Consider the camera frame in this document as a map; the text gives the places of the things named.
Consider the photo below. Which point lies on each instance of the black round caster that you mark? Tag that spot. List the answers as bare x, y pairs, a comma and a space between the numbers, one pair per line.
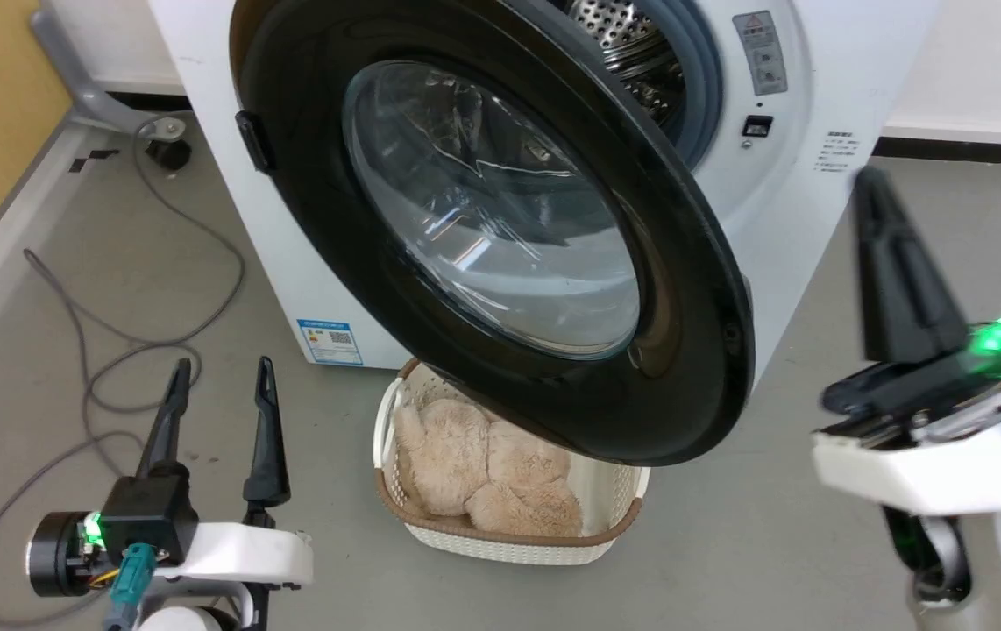
169, 156

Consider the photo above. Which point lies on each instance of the white front-load washing machine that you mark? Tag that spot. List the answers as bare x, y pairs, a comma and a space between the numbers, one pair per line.
834, 61

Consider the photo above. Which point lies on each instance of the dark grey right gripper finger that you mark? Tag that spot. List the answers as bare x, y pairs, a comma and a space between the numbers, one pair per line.
904, 298

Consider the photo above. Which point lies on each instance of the grey rubber door gasket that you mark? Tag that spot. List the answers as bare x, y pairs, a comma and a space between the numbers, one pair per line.
704, 83

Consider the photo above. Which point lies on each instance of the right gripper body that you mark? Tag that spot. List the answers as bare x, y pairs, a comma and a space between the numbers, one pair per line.
947, 464

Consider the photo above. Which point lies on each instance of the beige plush teddy bear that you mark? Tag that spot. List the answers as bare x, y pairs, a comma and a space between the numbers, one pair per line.
457, 464

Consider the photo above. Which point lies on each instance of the blue energy label sticker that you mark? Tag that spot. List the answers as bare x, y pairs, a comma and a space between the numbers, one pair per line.
330, 342

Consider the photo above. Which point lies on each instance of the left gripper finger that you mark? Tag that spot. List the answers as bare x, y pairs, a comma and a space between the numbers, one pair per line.
266, 456
169, 421

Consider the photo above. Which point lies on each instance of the grey warning label sticker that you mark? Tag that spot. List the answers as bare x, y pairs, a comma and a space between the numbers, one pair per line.
761, 53

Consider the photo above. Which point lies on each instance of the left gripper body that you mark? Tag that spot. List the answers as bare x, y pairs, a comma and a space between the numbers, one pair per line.
150, 517

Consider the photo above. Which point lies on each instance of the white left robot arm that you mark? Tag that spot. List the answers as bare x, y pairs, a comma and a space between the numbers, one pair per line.
189, 620

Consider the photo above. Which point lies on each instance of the white woven laundry basket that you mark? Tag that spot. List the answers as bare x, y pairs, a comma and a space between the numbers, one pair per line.
509, 549

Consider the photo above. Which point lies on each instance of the steel washer drum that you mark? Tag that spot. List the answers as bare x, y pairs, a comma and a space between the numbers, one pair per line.
619, 31

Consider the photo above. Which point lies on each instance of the black round glass washer door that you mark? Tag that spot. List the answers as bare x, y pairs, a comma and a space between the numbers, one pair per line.
685, 263

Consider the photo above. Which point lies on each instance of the black door lock socket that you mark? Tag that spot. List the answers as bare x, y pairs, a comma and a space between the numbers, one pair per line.
756, 126

